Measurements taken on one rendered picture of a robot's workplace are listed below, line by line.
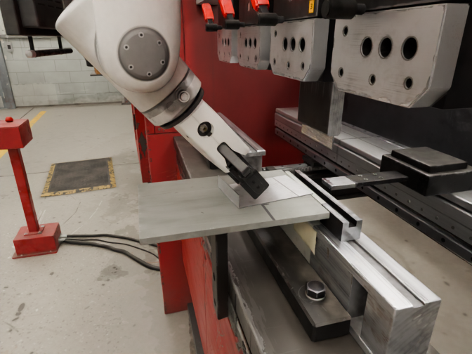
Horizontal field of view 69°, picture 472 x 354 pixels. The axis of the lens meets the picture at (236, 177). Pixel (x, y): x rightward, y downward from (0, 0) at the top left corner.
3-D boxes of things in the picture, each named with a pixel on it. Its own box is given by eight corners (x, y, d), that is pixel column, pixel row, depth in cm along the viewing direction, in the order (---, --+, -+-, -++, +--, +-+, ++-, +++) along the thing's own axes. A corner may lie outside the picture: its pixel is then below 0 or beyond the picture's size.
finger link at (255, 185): (252, 161, 46) (278, 191, 50) (242, 154, 49) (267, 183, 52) (235, 178, 46) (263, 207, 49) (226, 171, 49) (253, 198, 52)
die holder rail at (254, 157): (206, 137, 133) (205, 113, 129) (220, 136, 134) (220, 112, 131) (242, 187, 88) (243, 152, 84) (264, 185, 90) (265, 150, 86)
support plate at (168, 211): (138, 189, 59) (137, 183, 58) (281, 174, 65) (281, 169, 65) (140, 246, 43) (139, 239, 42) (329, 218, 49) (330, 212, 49)
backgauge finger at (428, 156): (309, 180, 64) (311, 154, 62) (424, 166, 70) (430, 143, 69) (345, 208, 53) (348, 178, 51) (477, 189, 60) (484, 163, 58)
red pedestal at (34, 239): (21, 241, 224) (-13, 115, 193) (62, 236, 230) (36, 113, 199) (11, 259, 206) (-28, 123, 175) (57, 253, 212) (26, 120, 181)
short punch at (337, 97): (296, 133, 59) (300, 75, 55) (307, 132, 59) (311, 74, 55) (326, 149, 50) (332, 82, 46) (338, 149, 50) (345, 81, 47)
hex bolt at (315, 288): (301, 289, 48) (302, 280, 47) (319, 286, 48) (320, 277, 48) (310, 303, 45) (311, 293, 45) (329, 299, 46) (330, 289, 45)
